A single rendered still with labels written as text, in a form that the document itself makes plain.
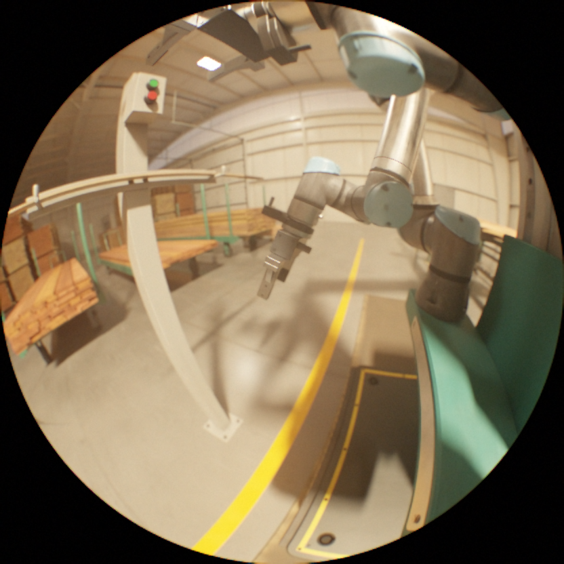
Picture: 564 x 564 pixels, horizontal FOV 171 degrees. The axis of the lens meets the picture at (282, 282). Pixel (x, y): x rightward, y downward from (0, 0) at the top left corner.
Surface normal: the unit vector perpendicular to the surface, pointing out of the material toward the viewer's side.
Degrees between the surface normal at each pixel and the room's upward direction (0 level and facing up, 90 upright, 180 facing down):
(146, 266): 90
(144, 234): 90
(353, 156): 89
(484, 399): 0
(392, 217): 90
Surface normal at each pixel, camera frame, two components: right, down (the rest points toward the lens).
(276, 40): -0.37, 0.75
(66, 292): 0.90, 0.14
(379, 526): -0.05, -0.91
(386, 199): -0.01, 0.42
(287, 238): -0.30, 0.29
